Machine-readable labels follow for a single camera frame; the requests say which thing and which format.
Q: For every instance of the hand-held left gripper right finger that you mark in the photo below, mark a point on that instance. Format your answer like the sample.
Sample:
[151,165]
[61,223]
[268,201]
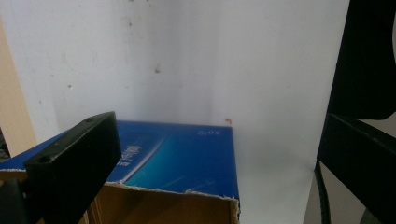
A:
[364,161]

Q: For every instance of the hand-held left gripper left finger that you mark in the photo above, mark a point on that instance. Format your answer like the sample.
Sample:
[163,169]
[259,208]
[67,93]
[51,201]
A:
[68,161]

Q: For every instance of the blue cardboard box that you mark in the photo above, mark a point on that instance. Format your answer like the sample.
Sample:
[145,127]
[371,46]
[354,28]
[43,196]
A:
[186,155]

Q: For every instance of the black panel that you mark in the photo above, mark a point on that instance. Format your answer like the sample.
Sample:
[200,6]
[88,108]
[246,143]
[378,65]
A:
[364,56]

